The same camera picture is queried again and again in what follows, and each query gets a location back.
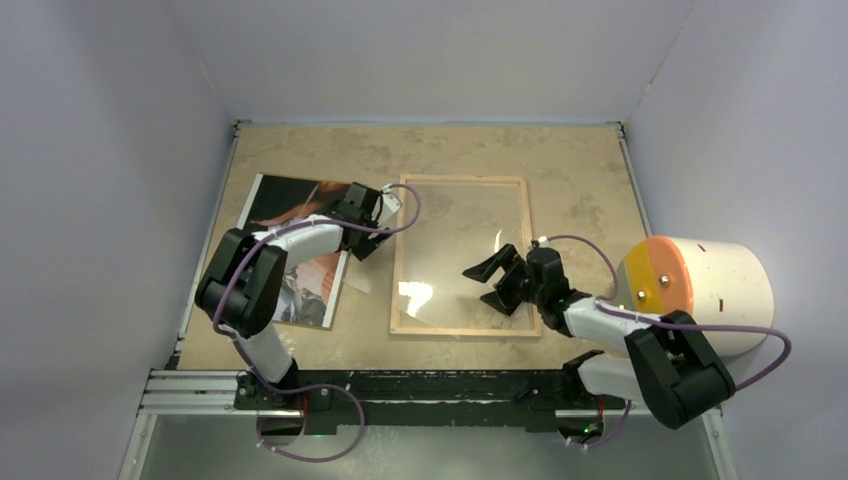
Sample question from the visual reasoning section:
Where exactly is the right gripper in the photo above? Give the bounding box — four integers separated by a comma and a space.
463, 244, 545, 316

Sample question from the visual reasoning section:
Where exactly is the wooden picture frame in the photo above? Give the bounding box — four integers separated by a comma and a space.
388, 173, 543, 339

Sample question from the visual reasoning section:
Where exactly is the clear acrylic sheet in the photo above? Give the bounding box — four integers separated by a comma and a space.
344, 182, 531, 329

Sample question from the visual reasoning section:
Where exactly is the glossy photo print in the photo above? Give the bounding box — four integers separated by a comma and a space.
238, 174, 349, 330

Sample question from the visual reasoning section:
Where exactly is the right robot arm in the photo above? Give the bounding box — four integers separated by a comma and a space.
462, 244, 737, 429

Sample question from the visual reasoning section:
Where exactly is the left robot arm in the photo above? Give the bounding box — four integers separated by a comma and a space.
194, 182, 401, 409

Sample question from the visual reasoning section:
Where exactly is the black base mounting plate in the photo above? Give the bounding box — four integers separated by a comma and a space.
234, 368, 625, 435

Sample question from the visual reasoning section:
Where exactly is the white cylinder with orange face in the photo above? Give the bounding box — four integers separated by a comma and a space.
614, 235, 775, 328

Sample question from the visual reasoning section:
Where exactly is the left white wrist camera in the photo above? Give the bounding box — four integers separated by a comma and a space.
375, 188, 403, 228

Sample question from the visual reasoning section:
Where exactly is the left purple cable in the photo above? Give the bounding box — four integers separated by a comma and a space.
211, 183, 423, 463

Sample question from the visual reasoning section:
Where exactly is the aluminium rail frame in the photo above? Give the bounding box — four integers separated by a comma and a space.
120, 371, 737, 479

